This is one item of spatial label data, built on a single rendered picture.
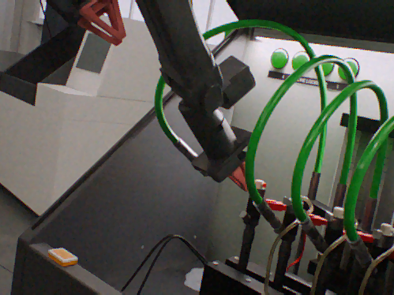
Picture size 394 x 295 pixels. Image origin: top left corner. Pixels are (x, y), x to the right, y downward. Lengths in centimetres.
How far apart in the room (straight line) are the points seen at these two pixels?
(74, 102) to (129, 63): 50
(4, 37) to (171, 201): 716
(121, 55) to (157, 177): 265
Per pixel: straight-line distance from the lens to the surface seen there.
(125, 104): 388
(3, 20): 823
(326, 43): 119
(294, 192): 74
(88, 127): 377
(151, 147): 117
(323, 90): 109
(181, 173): 126
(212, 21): 590
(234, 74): 82
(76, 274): 95
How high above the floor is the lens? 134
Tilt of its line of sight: 9 degrees down
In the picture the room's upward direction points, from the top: 10 degrees clockwise
